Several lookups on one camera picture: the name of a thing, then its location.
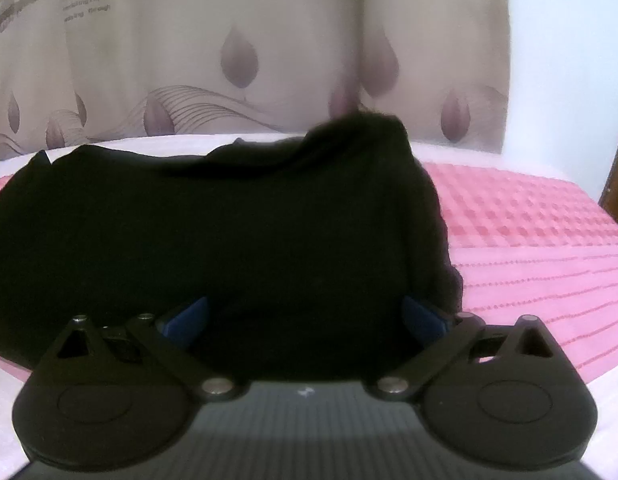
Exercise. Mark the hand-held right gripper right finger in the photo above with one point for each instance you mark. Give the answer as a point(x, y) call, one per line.
point(422, 318)

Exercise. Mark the beige petal print curtain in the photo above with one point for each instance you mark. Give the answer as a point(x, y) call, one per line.
point(189, 35)

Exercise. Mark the black printed t-shirt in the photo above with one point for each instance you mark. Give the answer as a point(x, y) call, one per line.
point(189, 235)

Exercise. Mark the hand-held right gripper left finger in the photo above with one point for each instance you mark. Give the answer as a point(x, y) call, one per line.
point(184, 321)

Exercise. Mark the pink striped blanket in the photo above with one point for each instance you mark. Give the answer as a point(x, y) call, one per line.
point(519, 240)

